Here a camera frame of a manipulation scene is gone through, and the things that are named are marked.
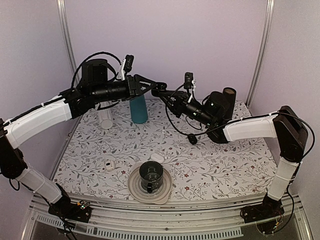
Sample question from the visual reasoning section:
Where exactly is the aluminium frame post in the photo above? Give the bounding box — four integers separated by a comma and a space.
56, 0, 77, 72
245, 0, 275, 108

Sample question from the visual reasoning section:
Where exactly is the small black earbud case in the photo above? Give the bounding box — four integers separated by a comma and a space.
187, 133, 198, 145

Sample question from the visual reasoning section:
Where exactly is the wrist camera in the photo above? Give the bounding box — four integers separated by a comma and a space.
183, 72, 196, 103
116, 54, 134, 81

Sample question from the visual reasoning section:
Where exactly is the small white earbud case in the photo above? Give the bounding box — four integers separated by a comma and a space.
105, 160, 115, 171

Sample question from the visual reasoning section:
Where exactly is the dark brown tall cup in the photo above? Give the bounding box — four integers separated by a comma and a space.
222, 87, 237, 120

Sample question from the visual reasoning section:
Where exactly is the left aluminium frame post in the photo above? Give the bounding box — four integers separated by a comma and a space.
56, 0, 77, 72

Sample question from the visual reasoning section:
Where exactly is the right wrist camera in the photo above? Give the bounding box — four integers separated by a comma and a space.
183, 72, 196, 103

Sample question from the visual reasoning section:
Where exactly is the black oval charging case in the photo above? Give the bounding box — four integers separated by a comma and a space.
151, 82, 168, 97

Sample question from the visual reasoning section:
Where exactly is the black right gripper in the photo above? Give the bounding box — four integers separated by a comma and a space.
159, 90, 214, 127

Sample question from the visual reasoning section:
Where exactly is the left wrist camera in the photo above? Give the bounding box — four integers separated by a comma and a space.
116, 54, 134, 81

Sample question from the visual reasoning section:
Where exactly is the beige round plate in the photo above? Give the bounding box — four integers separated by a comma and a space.
127, 161, 173, 205

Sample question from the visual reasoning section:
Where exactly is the right aluminium frame post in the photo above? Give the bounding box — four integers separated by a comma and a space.
245, 0, 275, 108

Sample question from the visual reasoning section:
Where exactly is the clear plastic cup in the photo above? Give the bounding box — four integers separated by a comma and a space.
98, 109, 113, 130

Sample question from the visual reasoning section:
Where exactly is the floral table cloth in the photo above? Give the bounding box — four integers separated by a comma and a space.
53, 100, 277, 202

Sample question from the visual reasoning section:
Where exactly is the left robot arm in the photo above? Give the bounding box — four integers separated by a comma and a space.
0, 55, 157, 217

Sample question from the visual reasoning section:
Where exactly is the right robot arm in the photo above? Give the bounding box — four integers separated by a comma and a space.
152, 87, 308, 218

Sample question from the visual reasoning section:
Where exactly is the dark glass mug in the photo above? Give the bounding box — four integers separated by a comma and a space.
139, 161, 164, 194

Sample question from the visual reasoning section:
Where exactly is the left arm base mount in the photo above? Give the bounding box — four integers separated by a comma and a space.
48, 201, 93, 223

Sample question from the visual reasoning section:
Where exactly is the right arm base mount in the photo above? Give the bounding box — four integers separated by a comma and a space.
240, 203, 285, 223

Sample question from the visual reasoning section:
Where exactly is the teal cup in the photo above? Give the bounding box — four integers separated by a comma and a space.
129, 95, 148, 124

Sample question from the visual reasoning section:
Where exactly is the white open charging case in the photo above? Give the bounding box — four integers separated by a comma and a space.
150, 153, 165, 164

